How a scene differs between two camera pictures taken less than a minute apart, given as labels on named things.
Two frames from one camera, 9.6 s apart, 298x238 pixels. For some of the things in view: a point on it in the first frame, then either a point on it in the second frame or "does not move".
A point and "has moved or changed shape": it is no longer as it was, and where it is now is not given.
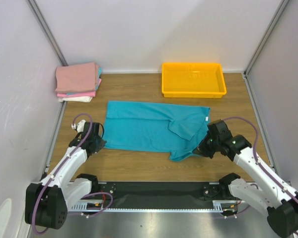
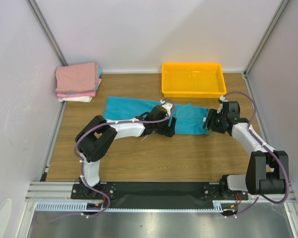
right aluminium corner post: x=280 y=9 does not move
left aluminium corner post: x=38 y=16 does not move
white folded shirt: x=84 y=99 does not move
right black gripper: x=204 y=148 to x=211 y=121
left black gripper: x=101 y=145 to x=168 y=131
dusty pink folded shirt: x=77 y=77 does not move
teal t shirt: x=155 y=127 has moved or changed shape
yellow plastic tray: x=193 y=80 does not move
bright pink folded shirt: x=88 y=94 does not move
